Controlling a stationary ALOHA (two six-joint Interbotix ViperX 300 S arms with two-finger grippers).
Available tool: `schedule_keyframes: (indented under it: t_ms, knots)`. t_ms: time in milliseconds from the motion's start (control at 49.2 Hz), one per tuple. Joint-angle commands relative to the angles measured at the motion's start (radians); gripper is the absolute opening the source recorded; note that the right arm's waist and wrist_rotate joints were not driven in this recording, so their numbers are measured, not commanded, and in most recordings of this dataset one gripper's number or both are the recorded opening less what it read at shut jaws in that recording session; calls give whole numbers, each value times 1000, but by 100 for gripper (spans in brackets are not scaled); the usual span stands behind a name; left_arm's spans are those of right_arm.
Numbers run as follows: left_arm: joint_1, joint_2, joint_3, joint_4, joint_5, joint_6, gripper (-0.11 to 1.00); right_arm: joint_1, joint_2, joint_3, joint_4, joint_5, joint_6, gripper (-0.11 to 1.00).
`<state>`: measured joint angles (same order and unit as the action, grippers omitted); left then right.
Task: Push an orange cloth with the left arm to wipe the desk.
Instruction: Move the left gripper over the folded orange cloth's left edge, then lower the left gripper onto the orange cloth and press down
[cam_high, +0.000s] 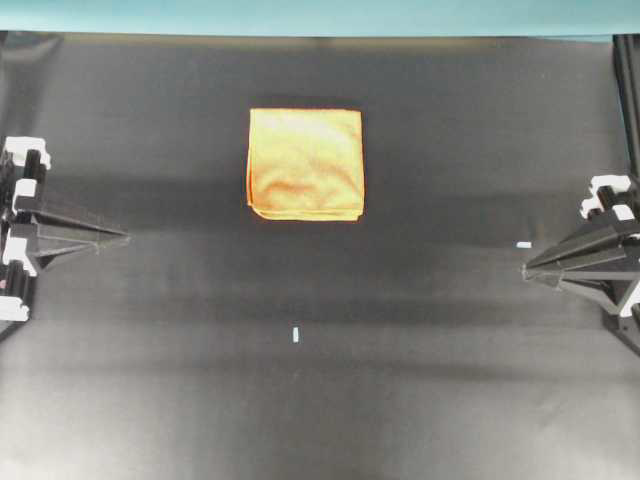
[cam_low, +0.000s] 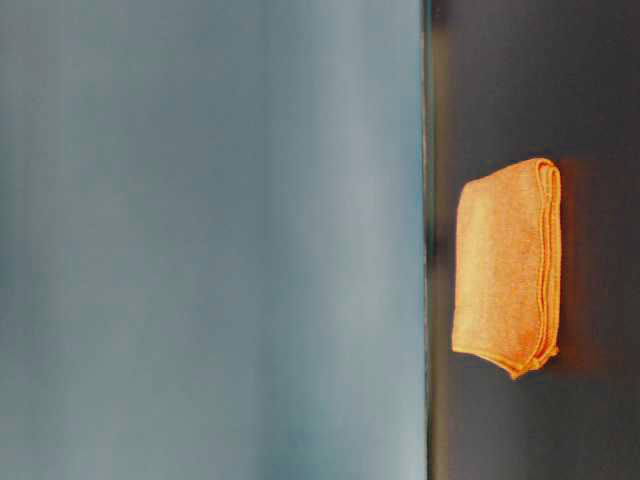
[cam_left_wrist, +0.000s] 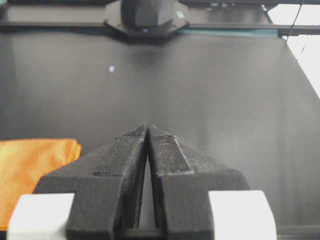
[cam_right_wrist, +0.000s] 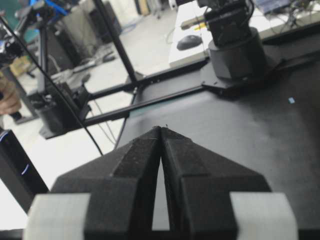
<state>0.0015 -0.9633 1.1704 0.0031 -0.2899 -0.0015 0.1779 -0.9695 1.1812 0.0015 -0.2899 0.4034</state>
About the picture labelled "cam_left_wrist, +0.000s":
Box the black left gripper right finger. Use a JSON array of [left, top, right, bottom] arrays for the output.
[[147, 125, 250, 240]]

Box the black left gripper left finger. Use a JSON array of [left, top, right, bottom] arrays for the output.
[[33, 124, 147, 240]]

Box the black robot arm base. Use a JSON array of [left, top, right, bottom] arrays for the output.
[[104, 0, 189, 39]]

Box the orange cloth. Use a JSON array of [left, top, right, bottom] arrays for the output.
[[0, 138, 82, 231]]

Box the black aluminium frame rail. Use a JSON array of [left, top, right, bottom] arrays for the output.
[[0, 22, 320, 38]]

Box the thin black cable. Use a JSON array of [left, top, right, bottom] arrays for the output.
[[284, 0, 305, 45]]

